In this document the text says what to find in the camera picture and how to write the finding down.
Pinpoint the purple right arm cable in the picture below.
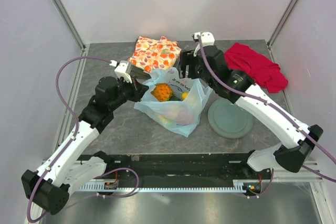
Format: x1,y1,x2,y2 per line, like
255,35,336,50
196,34,336,200

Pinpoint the red bell pepper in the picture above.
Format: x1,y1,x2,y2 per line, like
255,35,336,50
179,110,196,125

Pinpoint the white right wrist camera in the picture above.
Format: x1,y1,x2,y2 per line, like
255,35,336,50
192,31,215,47

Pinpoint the yellow mango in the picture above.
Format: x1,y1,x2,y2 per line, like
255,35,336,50
181,92,198,103

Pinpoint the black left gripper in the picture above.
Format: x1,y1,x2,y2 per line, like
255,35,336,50
109,73,149,111

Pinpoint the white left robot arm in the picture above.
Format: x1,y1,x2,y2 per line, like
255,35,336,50
21,77,149,215

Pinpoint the light blue plastic bag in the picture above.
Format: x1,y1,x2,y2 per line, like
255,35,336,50
134,67,213,137

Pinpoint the red crumpled cloth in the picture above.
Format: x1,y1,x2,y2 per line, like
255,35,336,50
224,42,288,93

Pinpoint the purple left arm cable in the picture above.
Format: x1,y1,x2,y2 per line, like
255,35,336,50
26,55,140,222

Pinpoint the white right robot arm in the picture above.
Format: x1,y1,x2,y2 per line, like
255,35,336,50
177,45,323,179

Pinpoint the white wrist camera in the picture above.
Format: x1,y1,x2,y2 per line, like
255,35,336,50
109,60,132,83
192,31,215,47

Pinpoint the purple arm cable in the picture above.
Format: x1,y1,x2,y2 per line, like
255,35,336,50
196,34,336,200
26,55,140,222

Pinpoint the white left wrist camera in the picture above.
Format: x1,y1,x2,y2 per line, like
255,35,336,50
109,60,132,83

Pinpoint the orange pineapple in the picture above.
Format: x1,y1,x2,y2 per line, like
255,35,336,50
151,83,181,102

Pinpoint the green orange mango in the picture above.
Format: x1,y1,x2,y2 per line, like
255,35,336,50
155,114,174,128

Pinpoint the peach fruit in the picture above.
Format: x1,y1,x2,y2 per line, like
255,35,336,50
166,108,180,121

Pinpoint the grey round plate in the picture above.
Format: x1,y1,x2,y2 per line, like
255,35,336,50
207,98,254,139

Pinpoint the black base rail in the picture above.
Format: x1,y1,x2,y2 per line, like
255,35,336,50
94,151,271,187

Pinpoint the light blue cable duct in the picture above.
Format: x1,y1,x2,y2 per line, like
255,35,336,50
77,181,260,193

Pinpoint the dark green folded cloth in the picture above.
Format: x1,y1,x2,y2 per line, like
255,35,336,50
129,65,151,80

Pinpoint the floral orange folded cloth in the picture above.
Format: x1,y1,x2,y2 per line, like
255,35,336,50
128,36,182,73

